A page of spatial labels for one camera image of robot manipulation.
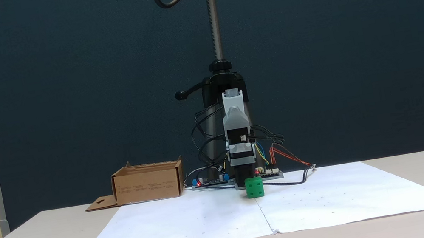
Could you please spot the green dice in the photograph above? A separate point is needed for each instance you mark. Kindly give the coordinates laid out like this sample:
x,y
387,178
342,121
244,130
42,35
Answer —
x,y
254,187

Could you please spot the grey black Koch robot arm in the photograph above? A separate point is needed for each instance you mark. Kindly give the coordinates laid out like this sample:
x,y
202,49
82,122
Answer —
x,y
233,98

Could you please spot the circuit board with white connectors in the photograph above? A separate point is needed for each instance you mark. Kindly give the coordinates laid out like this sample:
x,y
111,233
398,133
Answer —
x,y
273,174

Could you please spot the circuit board with blue terminals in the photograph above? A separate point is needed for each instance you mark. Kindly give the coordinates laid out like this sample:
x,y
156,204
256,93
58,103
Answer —
x,y
210,184

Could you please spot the white paper sheet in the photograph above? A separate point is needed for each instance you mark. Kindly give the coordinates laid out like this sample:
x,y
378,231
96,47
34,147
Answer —
x,y
178,224
345,195

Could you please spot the brown cardboard box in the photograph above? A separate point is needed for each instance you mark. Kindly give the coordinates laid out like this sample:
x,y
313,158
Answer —
x,y
148,185

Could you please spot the black tripod with metal column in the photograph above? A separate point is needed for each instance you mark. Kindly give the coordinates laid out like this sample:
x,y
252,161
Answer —
x,y
215,28

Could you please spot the dark blue partition panel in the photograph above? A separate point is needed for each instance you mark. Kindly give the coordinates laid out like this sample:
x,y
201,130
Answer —
x,y
62,96

